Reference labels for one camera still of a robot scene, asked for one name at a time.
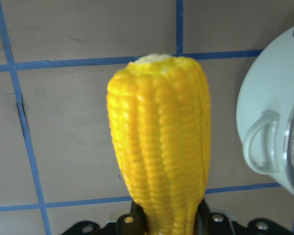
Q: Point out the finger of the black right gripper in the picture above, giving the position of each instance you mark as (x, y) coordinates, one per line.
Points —
(212, 222)

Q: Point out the brown paper table mat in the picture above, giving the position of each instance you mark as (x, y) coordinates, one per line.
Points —
(57, 164)

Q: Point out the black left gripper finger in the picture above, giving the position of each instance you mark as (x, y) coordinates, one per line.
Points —
(132, 223)

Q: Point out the yellow corn cob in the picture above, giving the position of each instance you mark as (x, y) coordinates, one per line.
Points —
(159, 114)

